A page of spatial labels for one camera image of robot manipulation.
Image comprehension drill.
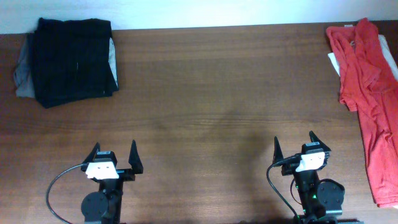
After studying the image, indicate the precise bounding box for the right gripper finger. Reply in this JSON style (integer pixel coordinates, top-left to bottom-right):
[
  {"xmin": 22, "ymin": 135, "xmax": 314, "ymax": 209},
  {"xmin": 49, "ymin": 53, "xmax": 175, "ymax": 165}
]
[
  {"xmin": 309, "ymin": 131, "xmax": 331, "ymax": 152},
  {"xmin": 272, "ymin": 136, "xmax": 284, "ymax": 163}
]

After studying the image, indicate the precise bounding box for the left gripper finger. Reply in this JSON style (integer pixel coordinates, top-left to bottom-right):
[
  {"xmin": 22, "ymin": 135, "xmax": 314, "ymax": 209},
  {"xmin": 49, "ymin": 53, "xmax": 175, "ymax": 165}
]
[
  {"xmin": 128, "ymin": 140, "xmax": 144, "ymax": 174},
  {"xmin": 83, "ymin": 142, "xmax": 100, "ymax": 163}
]

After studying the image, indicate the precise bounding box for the red orange t-shirt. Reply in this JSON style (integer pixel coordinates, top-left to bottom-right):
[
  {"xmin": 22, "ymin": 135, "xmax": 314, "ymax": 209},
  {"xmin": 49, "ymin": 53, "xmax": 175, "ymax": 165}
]
[{"xmin": 326, "ymin": 18, "xmax": 397, "ymax": 208}]

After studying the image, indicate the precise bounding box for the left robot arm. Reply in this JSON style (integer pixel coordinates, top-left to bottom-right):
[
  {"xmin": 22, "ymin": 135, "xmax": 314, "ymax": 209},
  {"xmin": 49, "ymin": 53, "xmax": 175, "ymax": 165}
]
[{"xmin": 81, "ymin": 141, "xmax": 144, "ymax": 224}]

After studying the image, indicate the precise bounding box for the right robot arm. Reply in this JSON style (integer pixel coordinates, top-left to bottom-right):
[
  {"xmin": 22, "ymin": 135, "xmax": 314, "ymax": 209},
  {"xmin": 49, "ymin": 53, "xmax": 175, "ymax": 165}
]
[{"xmin": 266, "ymin": 131, "xmax": 345, "ymax": 223}]

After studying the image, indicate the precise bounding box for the folded black garment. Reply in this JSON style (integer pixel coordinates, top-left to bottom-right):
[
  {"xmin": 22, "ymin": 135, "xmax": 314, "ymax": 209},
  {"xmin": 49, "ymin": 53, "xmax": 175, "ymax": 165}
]
[{"xmin": 30, "ymin": 17, "xmax": 119, "ymax": 108}]

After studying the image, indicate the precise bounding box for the folded grey garment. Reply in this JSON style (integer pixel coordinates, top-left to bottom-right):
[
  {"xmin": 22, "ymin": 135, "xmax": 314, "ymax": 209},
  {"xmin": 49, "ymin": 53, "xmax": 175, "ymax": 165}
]
[{"xmin": 13, "ymin": 34, "xmax": 35, "ymax": 98}]

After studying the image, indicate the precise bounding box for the white t-shirt green logo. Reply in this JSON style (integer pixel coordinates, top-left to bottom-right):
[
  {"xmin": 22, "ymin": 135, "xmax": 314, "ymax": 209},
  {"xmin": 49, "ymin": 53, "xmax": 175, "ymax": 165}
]
[{"xmin": 326, "ymin": 19, "xmax": 397, "ymax": 91}]

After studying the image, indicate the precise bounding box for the right black cable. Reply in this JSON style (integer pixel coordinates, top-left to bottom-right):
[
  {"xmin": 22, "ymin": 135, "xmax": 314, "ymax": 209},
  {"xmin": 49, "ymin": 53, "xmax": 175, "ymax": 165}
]
[{"xmin": 266, "ymin": 157, "xmax": 302, "ymax": 222}]

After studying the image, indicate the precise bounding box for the black cable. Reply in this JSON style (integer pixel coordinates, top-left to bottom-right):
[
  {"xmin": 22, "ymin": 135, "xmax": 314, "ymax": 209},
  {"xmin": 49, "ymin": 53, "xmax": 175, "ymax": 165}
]
[
  {"xmin": 45, "ymin": 162, "xmax": 90, "ymax": 224},
  {"xmin": 266, "ymin": 157, "xmax": 302, "ymax": 222}
]

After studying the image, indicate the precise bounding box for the left black cable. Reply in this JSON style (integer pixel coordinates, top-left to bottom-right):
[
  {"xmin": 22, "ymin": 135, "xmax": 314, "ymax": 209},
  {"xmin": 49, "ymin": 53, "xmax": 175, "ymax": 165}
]
[{"xmin": 45, "ymin": 162, "xmax": 90, "ymax": 224}]

